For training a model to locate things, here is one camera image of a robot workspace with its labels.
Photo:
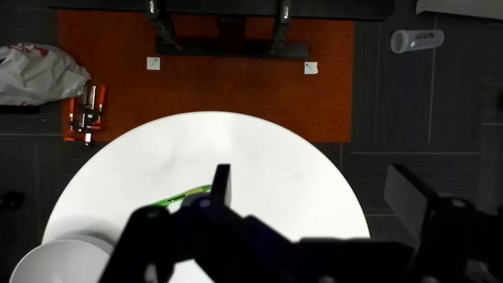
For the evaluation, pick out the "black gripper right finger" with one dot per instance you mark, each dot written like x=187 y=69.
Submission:
x=410 y=201

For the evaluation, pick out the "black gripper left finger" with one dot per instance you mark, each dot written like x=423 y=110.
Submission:
x=222 y=182

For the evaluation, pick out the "green pen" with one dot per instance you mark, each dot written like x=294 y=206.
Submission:
x=182 y=198

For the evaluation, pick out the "brown wooden table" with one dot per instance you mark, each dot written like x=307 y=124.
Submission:
x=236 y=88

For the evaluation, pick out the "white tape square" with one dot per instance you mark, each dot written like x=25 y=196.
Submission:
x=310 y=67
x=153 y=63

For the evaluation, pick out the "white bowl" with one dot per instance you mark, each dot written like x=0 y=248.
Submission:
x=57 y=261

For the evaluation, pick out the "white flat panel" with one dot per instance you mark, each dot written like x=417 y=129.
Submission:
x=461 y=8

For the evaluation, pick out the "white plastic bag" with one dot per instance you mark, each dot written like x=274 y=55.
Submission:
x=36 y=72

